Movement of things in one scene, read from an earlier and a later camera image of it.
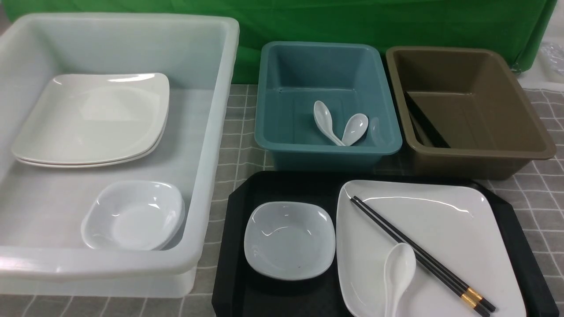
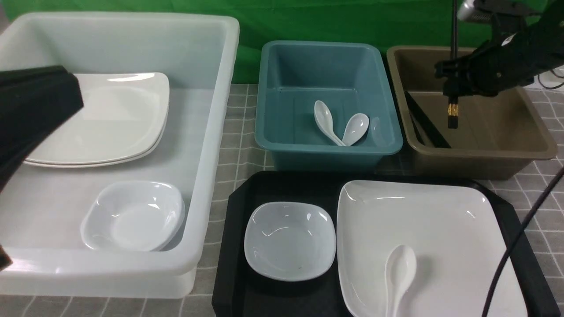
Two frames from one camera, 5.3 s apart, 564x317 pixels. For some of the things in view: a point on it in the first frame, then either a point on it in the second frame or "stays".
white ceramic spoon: (399, 268) stays
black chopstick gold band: (474, 293) -> (453, 104)
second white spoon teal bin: (355, 129) stays
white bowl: (289, 241) stays
